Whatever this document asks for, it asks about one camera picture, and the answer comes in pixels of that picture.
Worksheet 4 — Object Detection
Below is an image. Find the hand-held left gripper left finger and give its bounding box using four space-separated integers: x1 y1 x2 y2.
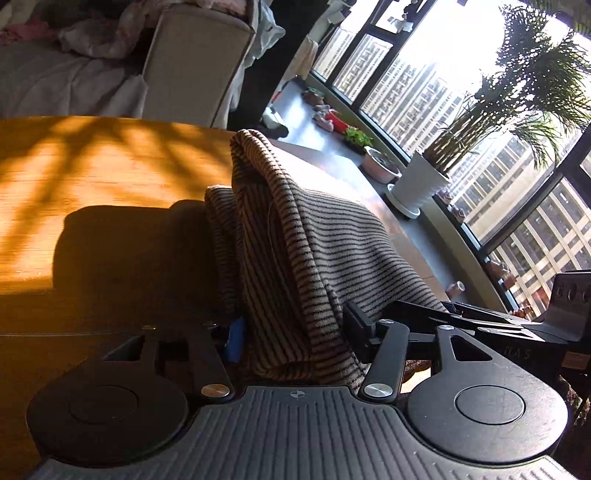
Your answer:
102 318 245 400

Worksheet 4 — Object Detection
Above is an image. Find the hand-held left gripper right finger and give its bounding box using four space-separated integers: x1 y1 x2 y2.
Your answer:
342 301 504 403

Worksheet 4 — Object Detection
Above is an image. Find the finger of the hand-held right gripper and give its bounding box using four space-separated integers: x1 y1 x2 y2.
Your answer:
382 300 525 334

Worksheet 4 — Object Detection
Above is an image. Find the striped knit garment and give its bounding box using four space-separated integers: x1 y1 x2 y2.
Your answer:
204 129 446 386

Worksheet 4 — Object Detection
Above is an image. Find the potted palm in white pot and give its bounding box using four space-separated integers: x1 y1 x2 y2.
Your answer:
385 2 591 219

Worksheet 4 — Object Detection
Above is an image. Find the pink basin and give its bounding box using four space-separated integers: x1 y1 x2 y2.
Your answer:
361 146 403 184

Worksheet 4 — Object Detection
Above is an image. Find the small green potted plant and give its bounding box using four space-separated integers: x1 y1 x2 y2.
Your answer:
343 127 374 153

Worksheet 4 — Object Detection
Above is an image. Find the white floor washer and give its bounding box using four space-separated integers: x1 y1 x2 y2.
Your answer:
263 78 291 139

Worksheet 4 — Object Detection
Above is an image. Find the beige sofa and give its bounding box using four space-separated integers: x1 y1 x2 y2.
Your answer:
0 4 257 130

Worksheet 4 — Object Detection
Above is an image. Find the cream cloth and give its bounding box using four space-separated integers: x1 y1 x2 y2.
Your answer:
295 39 319 79

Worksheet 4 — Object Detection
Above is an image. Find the grey bed sheet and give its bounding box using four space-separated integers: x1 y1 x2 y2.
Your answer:
0 44 149 121

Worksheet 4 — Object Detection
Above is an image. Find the floral blanket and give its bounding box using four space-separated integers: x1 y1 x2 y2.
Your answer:
58 0 160 61

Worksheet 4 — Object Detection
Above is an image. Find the pink cloth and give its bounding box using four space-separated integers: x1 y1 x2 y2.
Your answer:
0 18 56 47

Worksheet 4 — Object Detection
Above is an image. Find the black window frame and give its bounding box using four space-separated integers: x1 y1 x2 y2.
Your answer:
309 0 591 319

